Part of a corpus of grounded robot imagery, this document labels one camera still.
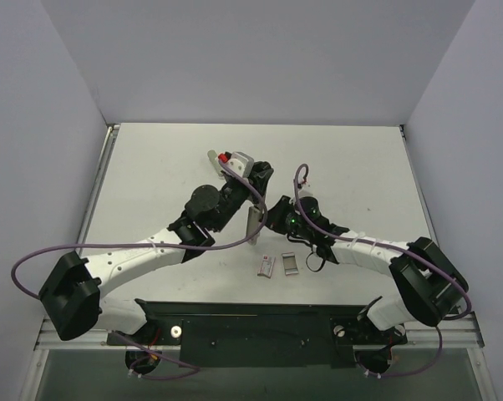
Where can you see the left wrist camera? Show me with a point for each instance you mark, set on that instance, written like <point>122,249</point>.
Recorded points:
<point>237,162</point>

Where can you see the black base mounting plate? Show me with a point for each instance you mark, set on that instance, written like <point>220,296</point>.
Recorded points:
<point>246,335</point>

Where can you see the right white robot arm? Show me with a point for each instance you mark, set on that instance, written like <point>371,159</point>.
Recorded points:
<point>428,284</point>

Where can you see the large black beige stapler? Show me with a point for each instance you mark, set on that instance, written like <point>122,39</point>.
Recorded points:
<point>254,220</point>

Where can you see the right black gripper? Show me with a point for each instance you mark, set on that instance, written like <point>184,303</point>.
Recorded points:
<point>281,215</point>

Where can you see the red white staple box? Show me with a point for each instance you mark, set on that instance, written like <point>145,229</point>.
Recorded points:
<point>266,266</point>

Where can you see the aluminium frame rail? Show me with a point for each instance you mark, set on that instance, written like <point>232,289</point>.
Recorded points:
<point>90,209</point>

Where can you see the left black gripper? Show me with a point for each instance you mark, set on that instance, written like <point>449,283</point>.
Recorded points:
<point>256,178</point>

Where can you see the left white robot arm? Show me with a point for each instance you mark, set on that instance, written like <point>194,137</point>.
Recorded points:
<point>181,241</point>

